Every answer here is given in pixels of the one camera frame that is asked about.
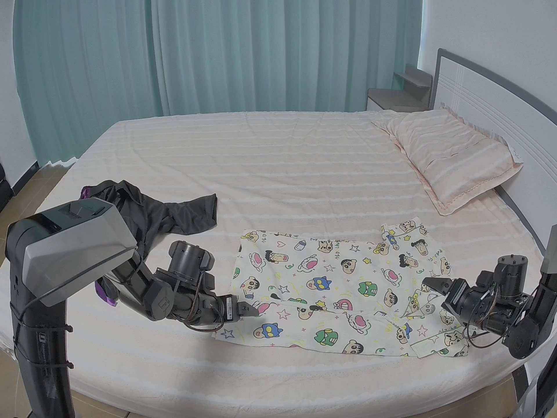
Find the white printed pyjama top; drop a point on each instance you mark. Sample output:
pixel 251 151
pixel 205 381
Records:
pixel 330 285

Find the black garment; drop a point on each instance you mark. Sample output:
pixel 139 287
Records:
pixel 182 216

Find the bed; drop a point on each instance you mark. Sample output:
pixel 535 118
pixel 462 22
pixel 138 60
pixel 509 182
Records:
pixel 261 159

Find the black chair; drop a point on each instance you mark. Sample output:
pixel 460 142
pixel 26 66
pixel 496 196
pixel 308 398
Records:
pixel 3 185

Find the blue-green curtain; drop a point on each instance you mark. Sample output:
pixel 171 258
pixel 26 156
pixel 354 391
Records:
pixel 283 37
pixel 87 59

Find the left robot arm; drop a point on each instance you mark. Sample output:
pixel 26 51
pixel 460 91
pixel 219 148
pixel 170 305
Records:
pixel 74 251

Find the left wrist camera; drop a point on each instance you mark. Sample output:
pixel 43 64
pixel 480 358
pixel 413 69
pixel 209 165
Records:
pixel 207 282

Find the pale pink striped pillow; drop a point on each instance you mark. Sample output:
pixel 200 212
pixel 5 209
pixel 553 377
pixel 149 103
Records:
pixel 452 159

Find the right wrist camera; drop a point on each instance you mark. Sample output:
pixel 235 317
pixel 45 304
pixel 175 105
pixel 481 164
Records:
pixel 486 281

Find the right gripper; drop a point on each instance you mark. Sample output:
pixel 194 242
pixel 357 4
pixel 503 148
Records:
pixel 461 301

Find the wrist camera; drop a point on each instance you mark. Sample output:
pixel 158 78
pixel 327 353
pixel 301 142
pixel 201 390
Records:
pixel 486 281
pixel 207 282

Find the purple garment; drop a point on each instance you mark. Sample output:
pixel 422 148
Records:
pixel 106 296

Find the grey bedside table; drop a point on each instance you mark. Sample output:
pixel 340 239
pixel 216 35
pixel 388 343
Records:
pixel 398 96

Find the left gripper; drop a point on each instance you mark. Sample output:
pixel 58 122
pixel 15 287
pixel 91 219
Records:
pixel 224 311

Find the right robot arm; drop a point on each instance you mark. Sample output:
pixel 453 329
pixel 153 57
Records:
pixel 522 338

